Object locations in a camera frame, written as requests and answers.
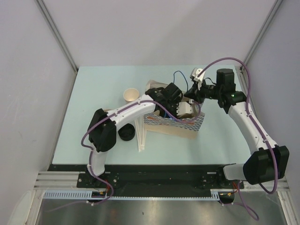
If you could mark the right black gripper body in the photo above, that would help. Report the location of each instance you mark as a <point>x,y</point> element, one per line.
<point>211,92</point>

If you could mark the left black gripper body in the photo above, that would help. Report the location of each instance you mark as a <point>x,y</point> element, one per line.
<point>172,106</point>

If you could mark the checkered paper takeout bag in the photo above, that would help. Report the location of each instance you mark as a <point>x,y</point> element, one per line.
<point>161,121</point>

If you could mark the stack of paper cups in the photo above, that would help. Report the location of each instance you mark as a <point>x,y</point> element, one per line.
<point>131,95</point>

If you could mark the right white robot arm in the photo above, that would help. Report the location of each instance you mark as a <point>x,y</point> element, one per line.
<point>268,160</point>

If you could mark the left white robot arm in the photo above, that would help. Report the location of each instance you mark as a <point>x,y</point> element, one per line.
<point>102,131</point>

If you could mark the wrapped straw middle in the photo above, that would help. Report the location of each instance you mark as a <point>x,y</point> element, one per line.
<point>139,128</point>

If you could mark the wrapped straw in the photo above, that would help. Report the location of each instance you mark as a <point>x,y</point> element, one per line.
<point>139,128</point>
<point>137,131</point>
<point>143,135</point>

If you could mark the wrapped straw right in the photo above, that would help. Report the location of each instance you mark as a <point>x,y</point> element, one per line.
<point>143,135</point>

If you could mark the wrapped straw left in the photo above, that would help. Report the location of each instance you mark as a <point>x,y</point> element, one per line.
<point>137,131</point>

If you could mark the stack of black lids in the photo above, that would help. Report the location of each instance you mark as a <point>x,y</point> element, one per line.
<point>127,132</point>

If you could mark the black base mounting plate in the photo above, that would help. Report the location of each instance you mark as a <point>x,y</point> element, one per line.
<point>152,178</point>

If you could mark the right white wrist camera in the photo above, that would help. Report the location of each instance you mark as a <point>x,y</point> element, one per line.
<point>197,76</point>

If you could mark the white cable duct rail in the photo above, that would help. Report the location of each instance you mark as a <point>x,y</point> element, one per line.
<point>97,195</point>

